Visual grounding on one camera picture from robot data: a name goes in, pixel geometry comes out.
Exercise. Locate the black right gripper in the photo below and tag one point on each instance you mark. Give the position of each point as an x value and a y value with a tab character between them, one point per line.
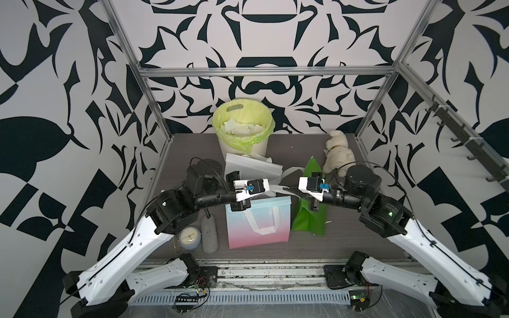
313	203

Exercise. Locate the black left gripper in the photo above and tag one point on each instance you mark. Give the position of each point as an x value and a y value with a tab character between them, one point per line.
236	207

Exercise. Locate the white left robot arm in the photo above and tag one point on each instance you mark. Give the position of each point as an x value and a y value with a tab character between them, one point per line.
111	285

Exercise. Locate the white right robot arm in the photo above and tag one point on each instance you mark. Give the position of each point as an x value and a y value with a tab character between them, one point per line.
452	287

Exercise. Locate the green gift bag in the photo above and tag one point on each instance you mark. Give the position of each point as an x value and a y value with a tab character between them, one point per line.
310	221

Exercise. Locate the pink and teal gift bag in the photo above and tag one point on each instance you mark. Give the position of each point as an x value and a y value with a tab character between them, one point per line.
266	222

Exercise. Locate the grey oval case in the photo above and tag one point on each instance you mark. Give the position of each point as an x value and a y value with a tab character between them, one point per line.
209	239

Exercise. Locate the white gift bag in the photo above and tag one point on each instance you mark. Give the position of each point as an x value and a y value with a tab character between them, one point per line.
252	168

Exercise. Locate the white plush dog toy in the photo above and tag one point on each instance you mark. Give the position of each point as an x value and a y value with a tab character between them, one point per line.
339	157

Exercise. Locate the small round alarm clock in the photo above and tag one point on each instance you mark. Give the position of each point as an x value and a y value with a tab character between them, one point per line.
189	238

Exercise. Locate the white trash bin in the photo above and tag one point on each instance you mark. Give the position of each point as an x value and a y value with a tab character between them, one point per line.
241	147

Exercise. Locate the shredded paper in bin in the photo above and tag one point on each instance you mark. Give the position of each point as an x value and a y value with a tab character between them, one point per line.
233	128

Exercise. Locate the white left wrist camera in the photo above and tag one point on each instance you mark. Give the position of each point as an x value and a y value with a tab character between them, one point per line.
247	189

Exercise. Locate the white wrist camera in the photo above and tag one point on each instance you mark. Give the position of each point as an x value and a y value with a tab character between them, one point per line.
247	189
315	186

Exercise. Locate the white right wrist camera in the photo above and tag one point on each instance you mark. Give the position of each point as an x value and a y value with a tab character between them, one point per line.
315	186

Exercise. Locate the black wall hook rail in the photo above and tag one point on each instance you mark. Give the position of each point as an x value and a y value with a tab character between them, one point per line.
478	147

